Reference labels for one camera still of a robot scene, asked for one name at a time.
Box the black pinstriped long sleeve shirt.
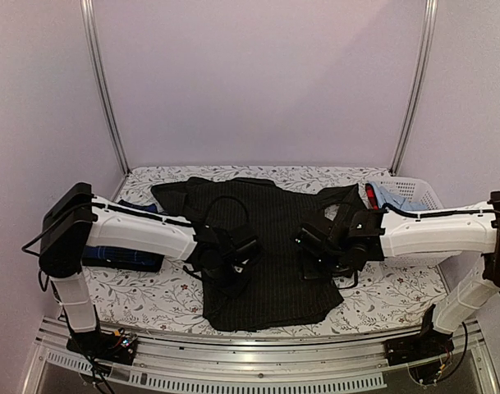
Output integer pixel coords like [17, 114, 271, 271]
[151, 177, 365, 332]

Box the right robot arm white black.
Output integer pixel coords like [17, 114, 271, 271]
[292, 191, 500, 358]

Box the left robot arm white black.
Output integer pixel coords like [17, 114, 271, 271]
[21, 182, 261, 356]

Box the floral patterned tablecloth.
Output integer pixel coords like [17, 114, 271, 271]
[84, 166, 447, 338]

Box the red black garment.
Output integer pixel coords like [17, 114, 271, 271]
[365, 183, 379, 210]

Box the light blue shirt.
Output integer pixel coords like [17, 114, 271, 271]
[369, 182, 427, 218]

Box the white plastic laundry basket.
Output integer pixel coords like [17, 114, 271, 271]
[365, 176, 443, 210]

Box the folded blue plaid shirt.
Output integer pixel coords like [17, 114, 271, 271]
[83, 199, 160, 263]

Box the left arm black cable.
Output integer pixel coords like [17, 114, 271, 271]
[202, 195, 250, 235]

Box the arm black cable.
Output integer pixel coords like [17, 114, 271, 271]
[319, 203, 497, 222]
[202, 195, 250, 235]

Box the aluminium front rail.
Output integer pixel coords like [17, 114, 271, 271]
[18, 317, 500, 393]

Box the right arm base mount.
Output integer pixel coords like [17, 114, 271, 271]
[383, 305, 454, 366]

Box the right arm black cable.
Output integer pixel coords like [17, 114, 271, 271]
[319, 203, 497, 222]

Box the right aluminium frame post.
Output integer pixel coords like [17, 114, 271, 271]
[389, 0, 438, 175]

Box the aluminium frame post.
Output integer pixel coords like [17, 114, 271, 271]
[80, 0, 131, 176]
[389, 0, 438, 175]

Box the left aluminium frame post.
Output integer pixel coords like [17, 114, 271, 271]
[80, 0, 131, 176]

